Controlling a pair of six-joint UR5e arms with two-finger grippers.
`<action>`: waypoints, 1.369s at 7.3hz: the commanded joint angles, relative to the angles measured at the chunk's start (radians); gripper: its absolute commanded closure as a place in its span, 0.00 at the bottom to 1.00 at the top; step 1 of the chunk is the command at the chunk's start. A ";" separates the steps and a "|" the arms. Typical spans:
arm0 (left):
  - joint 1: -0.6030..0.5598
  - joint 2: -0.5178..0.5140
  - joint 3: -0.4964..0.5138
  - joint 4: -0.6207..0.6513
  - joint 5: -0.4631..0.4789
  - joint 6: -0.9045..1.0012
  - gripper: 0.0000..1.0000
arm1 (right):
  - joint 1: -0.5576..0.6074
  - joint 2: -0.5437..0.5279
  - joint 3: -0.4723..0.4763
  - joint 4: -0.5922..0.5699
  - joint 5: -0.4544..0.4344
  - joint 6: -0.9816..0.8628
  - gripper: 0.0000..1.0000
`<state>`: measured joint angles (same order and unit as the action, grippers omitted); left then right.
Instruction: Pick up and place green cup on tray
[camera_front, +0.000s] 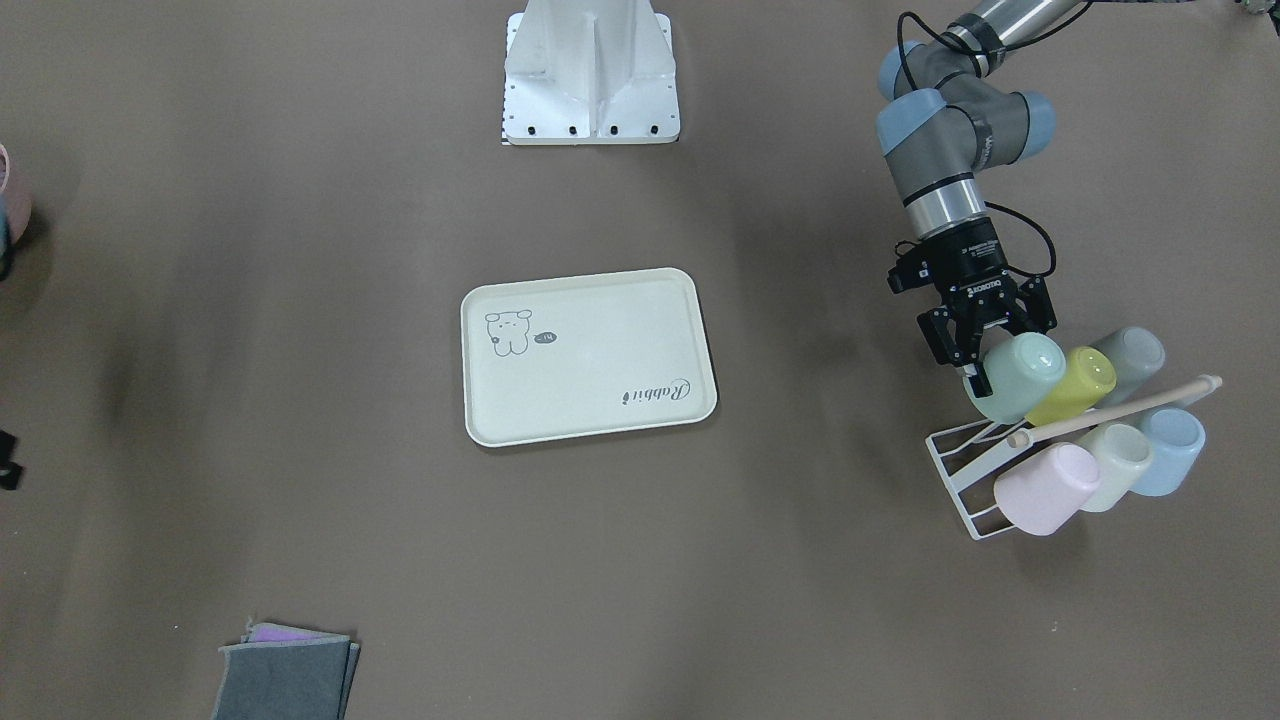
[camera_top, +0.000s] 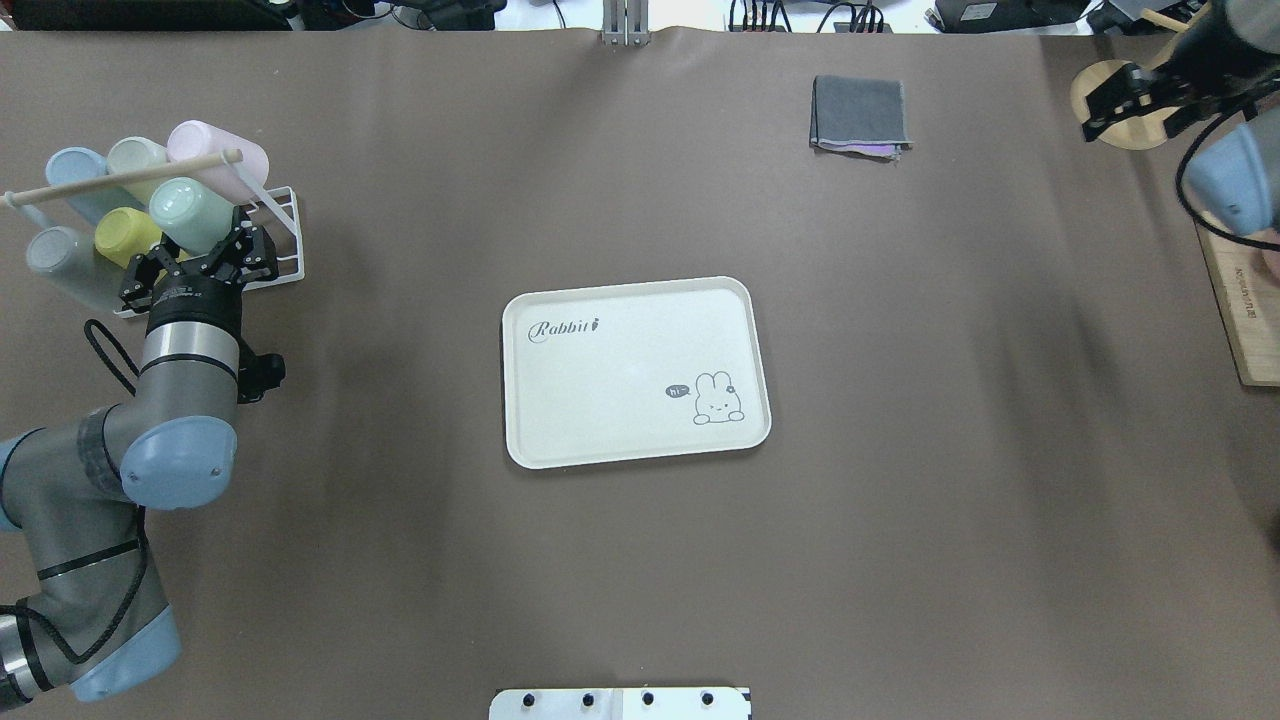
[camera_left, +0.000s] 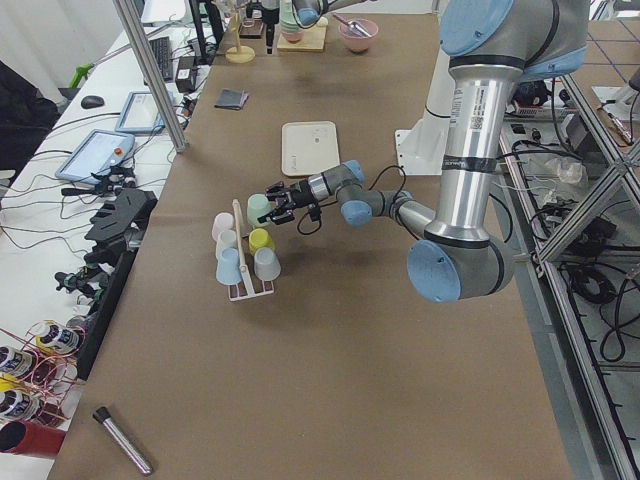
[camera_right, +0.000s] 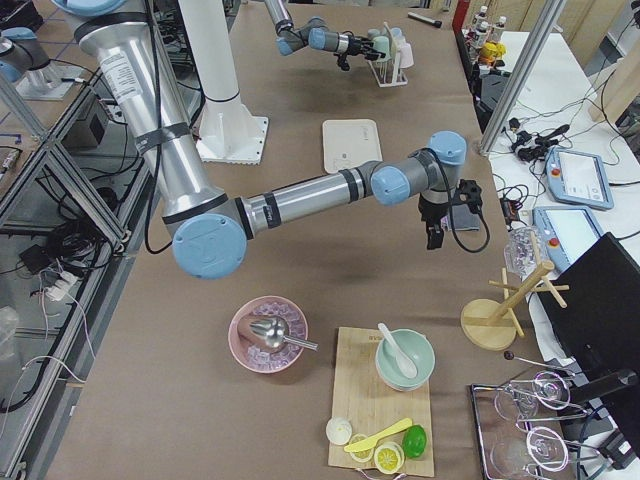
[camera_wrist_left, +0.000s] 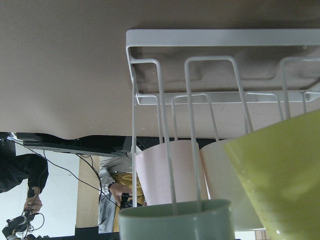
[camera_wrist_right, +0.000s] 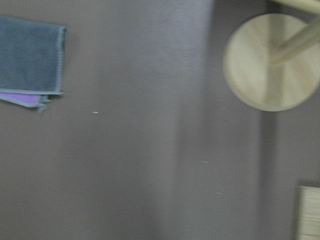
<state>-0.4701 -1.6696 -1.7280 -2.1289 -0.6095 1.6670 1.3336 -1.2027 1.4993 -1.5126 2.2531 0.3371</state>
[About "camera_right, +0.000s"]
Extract blue teach pendant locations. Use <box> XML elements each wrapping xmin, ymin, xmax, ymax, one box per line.
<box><xmin>545</xmin><ymin>146</ymin><xmax>614</xmax><ymax>210</ymax></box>
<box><xmin>533</xmin><ymin>205</ymin><xmax>604</xmax><ymax>273</ymax></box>

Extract grey cup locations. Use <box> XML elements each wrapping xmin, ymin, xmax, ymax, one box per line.
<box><xmin>367</xmin><ymin>29</ymin><xmax>382</xmax><ymax>40</ymax></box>

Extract stacked mint green bowls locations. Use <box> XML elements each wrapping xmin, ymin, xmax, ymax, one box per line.
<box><xmin>374</xmin><ymin>328</ymin><xmax>435</xmax><ymax>393</ymax></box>

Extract metal cylinder black cap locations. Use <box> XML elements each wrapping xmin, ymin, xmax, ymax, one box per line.
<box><xmin>407</xmin><ymin>12</ymin><xmax>442</xmax><ymax>28</ymax></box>

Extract pink cup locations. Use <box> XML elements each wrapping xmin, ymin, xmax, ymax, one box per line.
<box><xmin>399</xmin><ymin>42</ymin><xmax>414</xmax><ymax>69</ymax></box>

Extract black monitor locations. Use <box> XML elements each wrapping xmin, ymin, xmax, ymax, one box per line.
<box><xmin>539</xmin><ymin>233</ymin><xmax>639</xmax><ymax>451</ymax></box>

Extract aluminium frame post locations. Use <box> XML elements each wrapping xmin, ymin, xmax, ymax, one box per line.
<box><xmin>478</xmin><ymin>0</ymin><xmax>566</xmax><ymax>156</ymax></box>

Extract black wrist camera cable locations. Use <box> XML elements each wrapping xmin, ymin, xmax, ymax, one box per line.
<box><xmin>439</xmin><ymin>164</ymin><xmax>492</xmax><ymax>253</ymax></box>

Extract mint green cup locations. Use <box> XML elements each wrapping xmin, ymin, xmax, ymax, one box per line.
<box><xmin>372</xmin><ymin>35</ymin><xmax>390</xmax><ymax>62</ymax></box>

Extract white cup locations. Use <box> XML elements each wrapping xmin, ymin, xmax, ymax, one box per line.
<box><xmin>394</xmin><ymin>35</ymin><xmax>407</xmax><ymax>52</ymax></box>

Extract green lime toy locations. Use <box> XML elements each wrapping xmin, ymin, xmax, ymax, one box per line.
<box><xmin>402</xmin><ymin>424</ymin><xmax>427</xmax><ymax>459</ymax></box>

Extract clear glass mug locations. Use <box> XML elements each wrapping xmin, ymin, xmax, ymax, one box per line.
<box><xmin>504</xmin><ymin>226</ymin><xmax>539</xmax><ymax>277</ymax></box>

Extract blue teach pendant near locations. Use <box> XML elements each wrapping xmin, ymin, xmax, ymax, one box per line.
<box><xmin>533</xmin><ymin>205</ymin><xmax>604</xmax><ymax>273</ymax></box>

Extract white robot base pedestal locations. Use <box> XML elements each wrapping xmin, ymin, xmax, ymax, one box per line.
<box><xmin>179</xmin><ymin>0</ymin><xmax>269</xmax><ymax>165</ymax></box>

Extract metal tray with glasses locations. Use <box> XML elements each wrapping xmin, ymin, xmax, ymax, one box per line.
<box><xmin>468</xmin><ymin>371</ymin><xmax>613</xmax><ymax>479</ymax></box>

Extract lemon slice toy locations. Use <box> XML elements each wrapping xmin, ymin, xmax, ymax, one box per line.
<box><xmin>373</xmin><ymin>441</ymin><xmax>404</xmax><ymax>475</ymax></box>
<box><xmin>349</xmin><ymin>433</ymin><xmax>373</xmax><ymax>463</ymax></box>

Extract cream rabbit tray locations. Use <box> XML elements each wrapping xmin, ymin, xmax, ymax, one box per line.
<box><xmin>322</xmin><ymin>119</ymin><xmax>383</xmax><ymax>174</ymax></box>

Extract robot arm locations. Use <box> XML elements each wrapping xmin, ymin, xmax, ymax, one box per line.
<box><xmin>264</xmin><ymin>0</ymin><xmax>387</xmax><ymax>71</ymax></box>
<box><xmin>60</xmin><ymin>1</ymin><xmax>481</xmax><ymax>279</ymax></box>

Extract grey folded cloth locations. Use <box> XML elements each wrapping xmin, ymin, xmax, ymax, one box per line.
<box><xmin>445</xmin><ymin>204</ymin><xmax>481</xmax><ymax>232</ymax></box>

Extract yellow plastic knife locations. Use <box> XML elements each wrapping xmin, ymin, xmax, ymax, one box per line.
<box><xmin>343</xmin><ymin>418</ymin><xmax>413</xmax><ymax>453</ymax></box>

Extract white ceramic spoon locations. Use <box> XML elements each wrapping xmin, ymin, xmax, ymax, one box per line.
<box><xmin>377</xmin><ymin>322</ymin><xmax>417</xmax><ymax>379</ymax></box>

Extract metal ice scoop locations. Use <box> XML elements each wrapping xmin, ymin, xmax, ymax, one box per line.
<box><xmin>249</xmin><ymin>317</ymin><xmax>319</xmax><ymax>351</ymax></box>

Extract pink ice bowl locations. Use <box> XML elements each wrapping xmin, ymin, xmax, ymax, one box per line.
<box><xmin>228</xmin><ymin>295</ymin><xmax>309</xmax><ymax>374</ymax></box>

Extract white wire cup rack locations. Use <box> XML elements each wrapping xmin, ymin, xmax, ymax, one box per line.
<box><xmin>369</xmin><ymin>22</ymin><xmax>408</xmax><ymax>88</ymax></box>

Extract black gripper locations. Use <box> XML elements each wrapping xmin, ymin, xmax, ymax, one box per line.
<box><xmin>418</xmin><ymin>179</ymin><xmax>481</xmax><ymax>250</ymax></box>
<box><xmin>335</xmin><ymin>33</ymin><xmax>378</xmax><ymax>70</ymax></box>

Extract blue teach pendant far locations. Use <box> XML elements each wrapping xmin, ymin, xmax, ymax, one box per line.
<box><xmin>545</xmin><ymin>146</ymin><xmax>614</xmax><ymax>210</ymax></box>

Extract wooden mug tree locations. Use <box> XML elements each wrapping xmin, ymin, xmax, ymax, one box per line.
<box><xmin>461</xmin><ymin>230</ymin><xmax>569</xmax><ymax>351</ymax></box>

